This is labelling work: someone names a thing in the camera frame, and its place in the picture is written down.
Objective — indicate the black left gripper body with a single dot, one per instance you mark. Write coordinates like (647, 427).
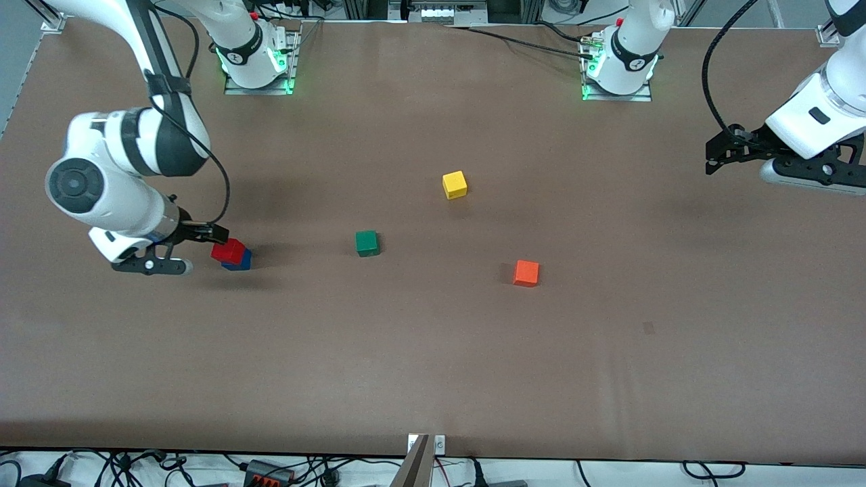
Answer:
(749, 143)

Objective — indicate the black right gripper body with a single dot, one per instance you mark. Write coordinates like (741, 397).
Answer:
(188, 232)

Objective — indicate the red wooden block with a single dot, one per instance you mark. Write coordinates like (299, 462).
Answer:
(228, 251)

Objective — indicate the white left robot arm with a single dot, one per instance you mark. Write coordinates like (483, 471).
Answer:
(798, 128)

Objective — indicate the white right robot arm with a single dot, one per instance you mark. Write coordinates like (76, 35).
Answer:
(115, 196)

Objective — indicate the blue wooden block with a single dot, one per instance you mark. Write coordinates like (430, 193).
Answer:
(243, 264)

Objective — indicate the green wooden block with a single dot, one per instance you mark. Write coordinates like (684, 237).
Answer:
(367, 243)

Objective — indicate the orange wooden block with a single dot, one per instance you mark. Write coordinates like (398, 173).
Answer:
(526, 272)

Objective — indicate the yellow wooden block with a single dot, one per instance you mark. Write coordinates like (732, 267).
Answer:
(454, 185)

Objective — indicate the grey connector block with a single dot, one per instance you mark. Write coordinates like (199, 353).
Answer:
(443, 13)

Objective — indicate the brown table cover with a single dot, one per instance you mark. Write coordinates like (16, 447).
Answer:
(406, 352)

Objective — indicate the black orange power strip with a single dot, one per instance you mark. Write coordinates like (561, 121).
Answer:
(267, 471)

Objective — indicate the black power adapter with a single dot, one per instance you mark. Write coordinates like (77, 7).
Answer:
(40, 481)

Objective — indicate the black plug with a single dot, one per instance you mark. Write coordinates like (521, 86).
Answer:
(479, 477)

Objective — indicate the left arm aluminium base plate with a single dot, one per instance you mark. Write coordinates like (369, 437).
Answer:
(616, 97)

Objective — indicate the right arm aluminium base plate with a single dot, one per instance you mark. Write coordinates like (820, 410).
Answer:
(257, 90)

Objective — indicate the aluminium cage frame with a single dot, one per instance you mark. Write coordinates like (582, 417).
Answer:
(534, 10)

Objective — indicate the white metal bracket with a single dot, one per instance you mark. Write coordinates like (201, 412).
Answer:
(440, 444)

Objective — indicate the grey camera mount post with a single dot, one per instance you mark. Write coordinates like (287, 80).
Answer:
(414, 470)

